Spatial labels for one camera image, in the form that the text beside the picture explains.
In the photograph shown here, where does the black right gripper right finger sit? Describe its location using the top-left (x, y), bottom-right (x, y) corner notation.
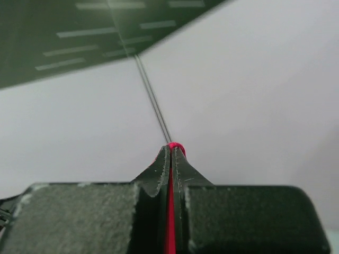
top-left (172, 146), bottom-right (213, 253)

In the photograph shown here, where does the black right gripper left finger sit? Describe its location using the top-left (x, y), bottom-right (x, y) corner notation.
top-left (132, 145), bottom-right (170, 253)

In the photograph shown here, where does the crimson red t shirt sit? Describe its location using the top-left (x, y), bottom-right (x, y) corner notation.
top-left (157, 142), bottom-right (186, 253)

